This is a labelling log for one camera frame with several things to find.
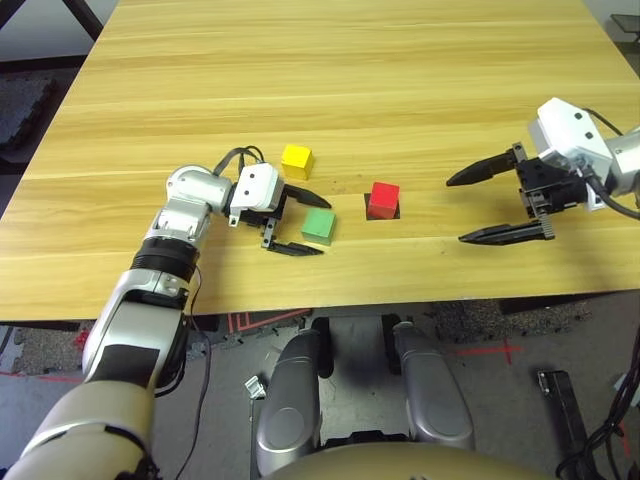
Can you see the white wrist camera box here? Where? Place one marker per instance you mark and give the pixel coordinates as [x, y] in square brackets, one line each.
[565, 127]
[257, 187]

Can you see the small grey floor box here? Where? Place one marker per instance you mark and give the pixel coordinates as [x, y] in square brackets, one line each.
[619, 382]

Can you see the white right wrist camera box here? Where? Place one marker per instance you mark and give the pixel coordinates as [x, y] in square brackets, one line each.
[565, 127]

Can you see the grey interlocking floor tile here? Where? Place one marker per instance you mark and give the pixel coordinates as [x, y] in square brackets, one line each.
[225, 341]

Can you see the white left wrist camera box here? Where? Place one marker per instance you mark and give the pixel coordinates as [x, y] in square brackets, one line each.
[257, 187]

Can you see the black bar floor device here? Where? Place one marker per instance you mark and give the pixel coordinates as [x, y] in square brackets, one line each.
[562, 410]

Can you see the red wooden block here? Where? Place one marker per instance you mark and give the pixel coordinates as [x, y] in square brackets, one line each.
[383, 200]

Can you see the grey left robot leg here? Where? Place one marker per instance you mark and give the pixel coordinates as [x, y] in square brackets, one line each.
[290, 400]

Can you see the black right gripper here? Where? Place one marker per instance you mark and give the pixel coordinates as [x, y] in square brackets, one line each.
[550, 187]

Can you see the black table leg bar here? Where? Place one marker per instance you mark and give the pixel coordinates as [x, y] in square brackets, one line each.
[40, 325]
[540, 302]

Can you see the beige robot torso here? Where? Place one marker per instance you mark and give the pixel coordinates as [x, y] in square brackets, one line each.
[400, 465]

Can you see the small silver floor item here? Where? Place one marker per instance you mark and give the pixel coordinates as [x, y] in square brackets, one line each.
[255, 389]

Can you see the black flat stand plate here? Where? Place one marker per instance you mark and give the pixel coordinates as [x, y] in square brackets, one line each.
[627, 22]

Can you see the grey robot leg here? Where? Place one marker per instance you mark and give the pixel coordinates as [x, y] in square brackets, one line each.
[435, 395]
[290, 400]

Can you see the yellow wooden block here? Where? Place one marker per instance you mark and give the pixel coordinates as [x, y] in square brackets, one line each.
[296, 161]

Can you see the dark speckled floor mat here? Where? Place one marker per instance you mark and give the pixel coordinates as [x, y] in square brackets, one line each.
[475, 320]

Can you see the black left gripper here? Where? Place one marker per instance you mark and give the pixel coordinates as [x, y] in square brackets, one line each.
[270, 222]

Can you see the black furniture frame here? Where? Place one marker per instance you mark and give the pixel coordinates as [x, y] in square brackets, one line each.
[88, 20]

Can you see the dark foam floor mat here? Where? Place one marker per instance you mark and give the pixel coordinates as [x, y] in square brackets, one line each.
[25, 110]

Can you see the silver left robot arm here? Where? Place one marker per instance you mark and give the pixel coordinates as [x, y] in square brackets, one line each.
[125, 340]

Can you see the grey right robot leg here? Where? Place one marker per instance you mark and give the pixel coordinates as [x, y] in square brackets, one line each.
[435, 395]

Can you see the green wooden block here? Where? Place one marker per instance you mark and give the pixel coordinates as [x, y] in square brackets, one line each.
[318, 225]

